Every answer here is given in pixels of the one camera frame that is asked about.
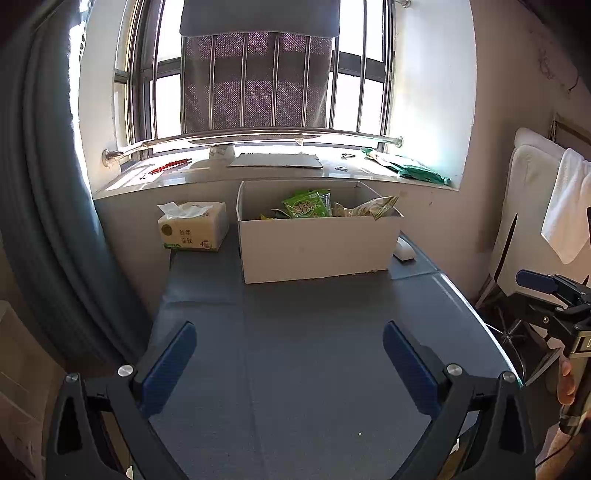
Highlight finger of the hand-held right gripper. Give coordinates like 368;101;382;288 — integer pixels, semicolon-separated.
524;305;591;344
516;270;591;305

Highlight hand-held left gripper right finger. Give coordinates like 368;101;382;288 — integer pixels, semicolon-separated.
382;320;536;480

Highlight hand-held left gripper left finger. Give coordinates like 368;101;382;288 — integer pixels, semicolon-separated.
46;320;198;480

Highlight white cardboard box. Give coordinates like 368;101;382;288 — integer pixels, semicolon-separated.
236;180;404;284

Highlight person's right forearm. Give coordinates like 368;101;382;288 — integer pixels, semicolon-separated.
538;422;591;480

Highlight person's right hand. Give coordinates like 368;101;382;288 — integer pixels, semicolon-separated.
556;359;576;407

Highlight white towel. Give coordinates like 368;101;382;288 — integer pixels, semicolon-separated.
541;148;591;265

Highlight white padded chair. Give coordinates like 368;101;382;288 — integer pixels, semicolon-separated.
489;128;568;296

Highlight blue-grey table cloth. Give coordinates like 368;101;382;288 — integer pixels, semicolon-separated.
131;233;525;480

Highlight white computer mouse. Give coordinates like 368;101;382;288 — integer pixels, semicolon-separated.
392;237;416;264

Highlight tissue pack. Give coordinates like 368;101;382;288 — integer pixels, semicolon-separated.
157;201;229;253

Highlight beige cabinet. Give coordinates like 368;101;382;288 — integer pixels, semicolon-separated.
0;300;61;480

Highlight green packets on windowsill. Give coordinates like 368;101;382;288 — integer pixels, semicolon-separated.
362;148;452;186

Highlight pale green-yellow snack packet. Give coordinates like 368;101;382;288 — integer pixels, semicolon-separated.
333;195;400;220

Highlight green snack packet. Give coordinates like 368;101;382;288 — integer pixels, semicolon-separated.
281;189;333;219

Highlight red beaded stick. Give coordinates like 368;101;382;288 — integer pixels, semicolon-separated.
148;158;192;175

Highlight blue-grey curtain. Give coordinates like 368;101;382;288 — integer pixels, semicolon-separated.
0;0;153;370

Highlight flat cardboard sheet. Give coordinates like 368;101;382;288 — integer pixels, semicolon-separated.
226;153;324;169

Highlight barred window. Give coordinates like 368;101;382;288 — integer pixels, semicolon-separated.
113;0;398;148

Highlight grey mesh hanging cloth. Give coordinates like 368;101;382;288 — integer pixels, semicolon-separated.
179;0;340;134

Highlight metal frame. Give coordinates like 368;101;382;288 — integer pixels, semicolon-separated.
549;113;591;151

